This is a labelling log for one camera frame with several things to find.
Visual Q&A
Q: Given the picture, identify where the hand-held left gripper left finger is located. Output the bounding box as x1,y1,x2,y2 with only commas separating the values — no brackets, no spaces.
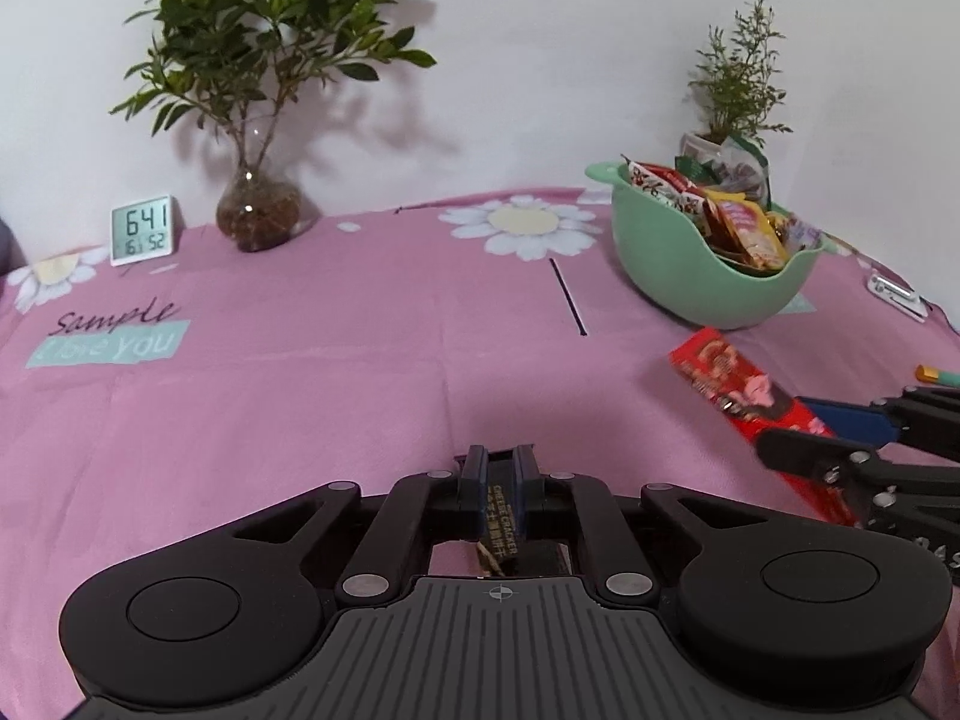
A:
232,445,490,607

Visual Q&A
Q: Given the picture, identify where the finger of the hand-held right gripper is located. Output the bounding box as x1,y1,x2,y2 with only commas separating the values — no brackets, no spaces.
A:
754,429,960,492
799,388,960,457

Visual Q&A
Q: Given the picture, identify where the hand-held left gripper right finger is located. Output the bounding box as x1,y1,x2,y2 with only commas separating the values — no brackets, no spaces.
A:
514,444,762,607

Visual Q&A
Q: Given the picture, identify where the black cracker packet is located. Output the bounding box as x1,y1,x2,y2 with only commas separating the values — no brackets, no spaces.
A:
475,450,565,580

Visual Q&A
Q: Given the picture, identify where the long red snack packet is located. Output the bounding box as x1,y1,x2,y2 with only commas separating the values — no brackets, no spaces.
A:
667,326,860,527

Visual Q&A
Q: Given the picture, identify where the green plastic bowl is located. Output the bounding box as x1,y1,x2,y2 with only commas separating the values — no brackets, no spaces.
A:
585,157,830,331

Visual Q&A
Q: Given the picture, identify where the pink floral tablecloth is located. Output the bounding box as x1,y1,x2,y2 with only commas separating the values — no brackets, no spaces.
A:
0,187,960,720

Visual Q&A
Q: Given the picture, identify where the green clear snack packet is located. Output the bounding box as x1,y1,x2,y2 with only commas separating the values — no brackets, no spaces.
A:
675,133,773,211

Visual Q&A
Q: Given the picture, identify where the small plant in white pot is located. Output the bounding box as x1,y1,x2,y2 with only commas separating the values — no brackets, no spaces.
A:
679,0,793,163

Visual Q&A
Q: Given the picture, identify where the leafy plant in glass vase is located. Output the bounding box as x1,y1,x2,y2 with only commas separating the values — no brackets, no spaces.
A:
112,0,437,253

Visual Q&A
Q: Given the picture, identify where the white digital clock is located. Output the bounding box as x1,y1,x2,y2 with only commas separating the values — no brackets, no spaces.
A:
110,196,182,268

